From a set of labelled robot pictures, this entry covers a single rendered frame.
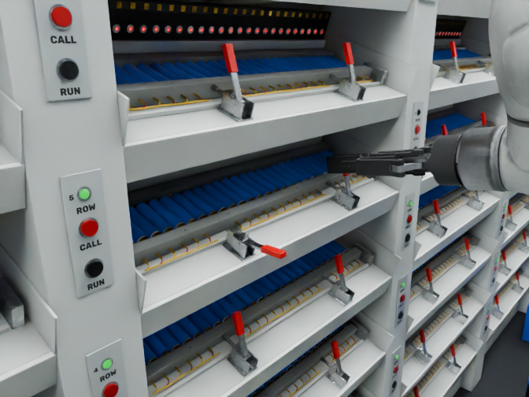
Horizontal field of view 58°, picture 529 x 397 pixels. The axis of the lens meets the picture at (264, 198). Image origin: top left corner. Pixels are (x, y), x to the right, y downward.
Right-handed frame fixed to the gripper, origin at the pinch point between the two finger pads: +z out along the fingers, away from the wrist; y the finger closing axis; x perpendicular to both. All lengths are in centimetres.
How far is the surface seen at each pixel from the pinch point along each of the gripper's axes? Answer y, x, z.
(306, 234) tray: -14.2, -8.5, -0.6
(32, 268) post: -54, 0, 0
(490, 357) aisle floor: 111, -100, 18
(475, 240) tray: 84, -41, 11
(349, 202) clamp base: -1.0, -6.7, -0.2
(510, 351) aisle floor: 120, -101, 14
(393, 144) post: 16.0, 0.7, -0.4
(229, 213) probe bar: -24.4, -2.6, 4.9
